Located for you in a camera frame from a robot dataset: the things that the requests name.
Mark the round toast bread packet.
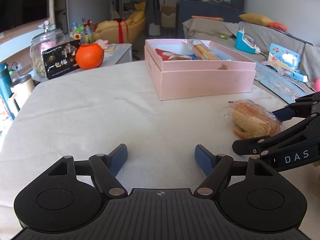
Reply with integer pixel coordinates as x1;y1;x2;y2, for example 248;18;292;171
221;100;282;139

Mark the long cheese bread packet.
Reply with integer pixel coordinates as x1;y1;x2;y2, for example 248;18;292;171
187;39;220;60

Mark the red chicken leg packet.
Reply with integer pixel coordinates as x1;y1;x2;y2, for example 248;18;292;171
155;48;195;61

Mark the blue children picture book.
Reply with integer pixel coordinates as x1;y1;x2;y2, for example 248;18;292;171
263;43;308;82

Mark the grey covered sofa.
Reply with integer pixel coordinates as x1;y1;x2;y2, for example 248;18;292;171
182;18;319;82

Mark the blue toy device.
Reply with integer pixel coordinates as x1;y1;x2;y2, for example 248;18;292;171
235;29;261;55

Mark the yellow cushion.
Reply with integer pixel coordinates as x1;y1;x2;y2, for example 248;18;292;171
239;13;274;27

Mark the pink gift box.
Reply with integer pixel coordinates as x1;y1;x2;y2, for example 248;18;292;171
144;39;256;101

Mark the orange pumpkin bucket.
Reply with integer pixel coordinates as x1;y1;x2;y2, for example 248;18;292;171
75;43;104;70

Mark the cream mug with lid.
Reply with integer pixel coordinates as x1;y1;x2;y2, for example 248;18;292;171
8;74;35;109

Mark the black plum snack box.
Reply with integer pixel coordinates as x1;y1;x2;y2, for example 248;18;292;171
42;40;81;80

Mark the pink plush toy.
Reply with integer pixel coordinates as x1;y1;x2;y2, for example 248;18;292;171
95;39;108;50

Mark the teal thermos bottle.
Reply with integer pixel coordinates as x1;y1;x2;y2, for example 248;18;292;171
0;63;15;120

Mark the yellow sofa with ribbon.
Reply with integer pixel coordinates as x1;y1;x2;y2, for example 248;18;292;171
92;2;146;44

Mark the glass jar with nuts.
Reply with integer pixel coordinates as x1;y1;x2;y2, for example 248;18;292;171
29;20;67;77

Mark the dark coat on stand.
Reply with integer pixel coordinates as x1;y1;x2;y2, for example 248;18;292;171
131;0;161;25

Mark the television screen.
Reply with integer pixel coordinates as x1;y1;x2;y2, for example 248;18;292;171
0;0;49;32

